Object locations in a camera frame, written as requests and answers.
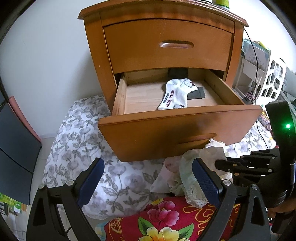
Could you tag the pink board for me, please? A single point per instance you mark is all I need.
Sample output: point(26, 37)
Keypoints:
point(25, 118)

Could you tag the wooden nightstand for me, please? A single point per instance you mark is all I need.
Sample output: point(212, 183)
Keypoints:
point(97, 46)

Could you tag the cream cloth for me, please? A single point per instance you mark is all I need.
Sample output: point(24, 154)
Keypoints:
point(215, 150)

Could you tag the dark blue cabinet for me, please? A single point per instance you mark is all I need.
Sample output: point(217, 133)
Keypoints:
point(16, 150)

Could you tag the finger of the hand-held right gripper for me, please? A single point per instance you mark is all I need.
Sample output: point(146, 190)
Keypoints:
point(261, 155)
point(254, 169)

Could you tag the white cutout desk organizer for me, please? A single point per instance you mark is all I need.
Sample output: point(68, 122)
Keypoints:
point(270, 76)

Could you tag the grey floral quilt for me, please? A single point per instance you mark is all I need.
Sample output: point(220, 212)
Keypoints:
point(76, 150)

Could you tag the red floral blanket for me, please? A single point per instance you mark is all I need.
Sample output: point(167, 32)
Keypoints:
point(166, 222)

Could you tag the green lace underwear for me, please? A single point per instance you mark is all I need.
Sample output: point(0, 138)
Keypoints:
point(187, 176)

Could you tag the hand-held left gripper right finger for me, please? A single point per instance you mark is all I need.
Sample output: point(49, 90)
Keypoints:
point(205, 183)

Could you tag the wooden nightstand deep drawer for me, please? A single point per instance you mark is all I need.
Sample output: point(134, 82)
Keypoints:
point(150, 134)

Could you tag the dark grey sock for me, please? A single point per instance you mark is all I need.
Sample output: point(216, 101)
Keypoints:
point(197, 93)

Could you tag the person's right hand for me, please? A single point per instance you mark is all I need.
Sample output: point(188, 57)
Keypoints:
point(283, 210)

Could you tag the black power adapter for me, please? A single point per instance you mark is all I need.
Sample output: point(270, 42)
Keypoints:
point(248, 100)

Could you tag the wooden nightstand shallow drawer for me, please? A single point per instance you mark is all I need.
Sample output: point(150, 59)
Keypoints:
point(138, 51)

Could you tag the white cloth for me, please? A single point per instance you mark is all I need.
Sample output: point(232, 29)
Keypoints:
point(161, 183)

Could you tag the green packet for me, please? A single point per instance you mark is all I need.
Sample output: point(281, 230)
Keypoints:
point(13, 205)

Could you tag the white cartoon print sock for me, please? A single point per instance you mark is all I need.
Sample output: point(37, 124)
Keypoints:
point(175, 92)

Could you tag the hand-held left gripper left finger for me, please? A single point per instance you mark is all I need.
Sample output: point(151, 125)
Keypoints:
point(91, 180)

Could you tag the white green label pill bottle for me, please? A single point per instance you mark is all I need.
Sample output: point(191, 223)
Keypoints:
point(220, 4)

